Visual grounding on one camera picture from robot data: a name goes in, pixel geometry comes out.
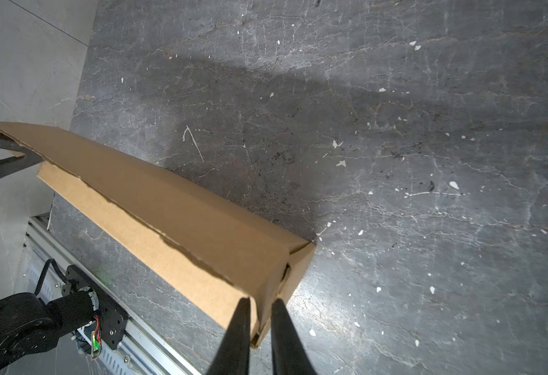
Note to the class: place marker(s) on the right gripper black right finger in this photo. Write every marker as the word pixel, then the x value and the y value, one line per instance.
pixel 288 354

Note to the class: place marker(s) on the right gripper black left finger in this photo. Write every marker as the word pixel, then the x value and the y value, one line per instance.
pixel 233 355

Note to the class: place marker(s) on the brown cardboard box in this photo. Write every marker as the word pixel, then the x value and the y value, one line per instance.
pixel 209 249

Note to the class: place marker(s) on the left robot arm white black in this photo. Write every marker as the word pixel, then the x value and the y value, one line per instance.
pixel 28 325

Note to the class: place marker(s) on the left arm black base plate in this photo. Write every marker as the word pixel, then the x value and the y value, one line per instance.
pixel 112 316

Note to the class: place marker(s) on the aluminium mounting rail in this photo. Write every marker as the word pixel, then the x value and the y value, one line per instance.
pixel 128 345

